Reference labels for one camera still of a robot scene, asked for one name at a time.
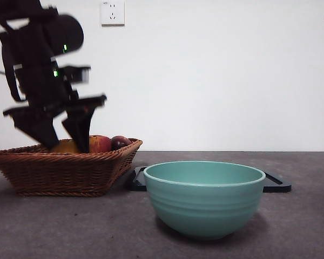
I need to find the orange-brown kiwi fruit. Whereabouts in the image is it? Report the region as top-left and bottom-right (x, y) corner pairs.
(50, 139), (83, 154)

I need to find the teal ribbed bowl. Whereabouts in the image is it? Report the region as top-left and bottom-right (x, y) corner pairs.
(143, 161), (266, 241)

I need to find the red yellow apple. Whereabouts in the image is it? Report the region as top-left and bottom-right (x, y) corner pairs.
(89, 134), (112, 154)

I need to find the dark red plum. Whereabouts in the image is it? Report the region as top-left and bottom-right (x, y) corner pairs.
(110, 135), (132, 152)

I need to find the brown wicker basket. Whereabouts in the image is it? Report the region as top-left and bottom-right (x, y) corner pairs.
(0, 138), (144, 197)

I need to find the black rectangular tray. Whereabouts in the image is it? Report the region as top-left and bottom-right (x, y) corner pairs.
(126, 166), (292, 194)

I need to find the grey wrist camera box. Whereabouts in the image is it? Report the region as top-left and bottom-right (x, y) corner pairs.
(59, 64), (92, 83)

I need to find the white wall socket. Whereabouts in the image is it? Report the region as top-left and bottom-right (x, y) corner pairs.
(101, 1), (126, 27)

